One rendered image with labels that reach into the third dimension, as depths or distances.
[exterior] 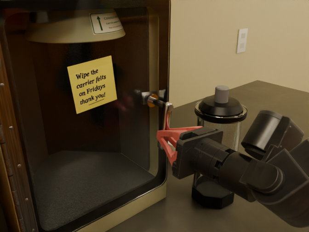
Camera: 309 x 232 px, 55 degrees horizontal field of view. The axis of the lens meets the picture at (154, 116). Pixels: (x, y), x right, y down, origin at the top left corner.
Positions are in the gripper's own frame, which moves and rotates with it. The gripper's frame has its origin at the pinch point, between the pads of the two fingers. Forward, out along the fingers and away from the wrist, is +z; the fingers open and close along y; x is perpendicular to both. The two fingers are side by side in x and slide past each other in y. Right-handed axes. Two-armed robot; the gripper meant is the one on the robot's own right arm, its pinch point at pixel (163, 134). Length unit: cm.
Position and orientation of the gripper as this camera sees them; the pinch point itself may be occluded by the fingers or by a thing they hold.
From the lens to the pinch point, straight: 54.7
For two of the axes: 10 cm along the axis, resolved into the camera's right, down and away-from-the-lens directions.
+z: -6.6, -3.1, 6.9
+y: -7.5, 1.4, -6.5
